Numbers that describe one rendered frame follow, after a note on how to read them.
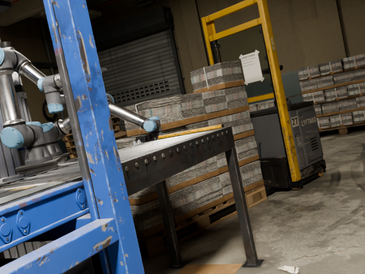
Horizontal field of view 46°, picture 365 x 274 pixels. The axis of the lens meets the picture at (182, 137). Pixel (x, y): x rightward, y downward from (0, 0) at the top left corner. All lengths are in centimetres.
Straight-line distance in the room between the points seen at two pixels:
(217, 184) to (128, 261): 243
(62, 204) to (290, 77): 873
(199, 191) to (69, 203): 224
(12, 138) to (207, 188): 165
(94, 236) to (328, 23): 875
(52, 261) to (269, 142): 360
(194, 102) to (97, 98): 235
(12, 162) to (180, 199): 124
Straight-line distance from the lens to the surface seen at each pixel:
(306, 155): 442
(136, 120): 280
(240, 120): 385
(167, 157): 176
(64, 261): 99
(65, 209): 122
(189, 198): 332
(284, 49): 976
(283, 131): 410
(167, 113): 318
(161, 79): 1082
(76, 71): 113
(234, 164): 243
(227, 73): 383
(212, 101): 360
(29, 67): 253
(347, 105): 791
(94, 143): 111
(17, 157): 273
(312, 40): 965
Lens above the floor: 92
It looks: 3 degrees down
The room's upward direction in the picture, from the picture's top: 12 degrees counter-clockwise
